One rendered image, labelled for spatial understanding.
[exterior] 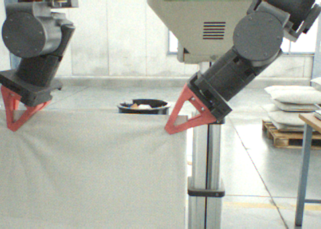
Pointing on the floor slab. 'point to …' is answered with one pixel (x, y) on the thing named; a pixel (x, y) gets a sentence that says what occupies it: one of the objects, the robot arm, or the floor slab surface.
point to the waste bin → (145, 104)
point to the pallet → (280, 138)
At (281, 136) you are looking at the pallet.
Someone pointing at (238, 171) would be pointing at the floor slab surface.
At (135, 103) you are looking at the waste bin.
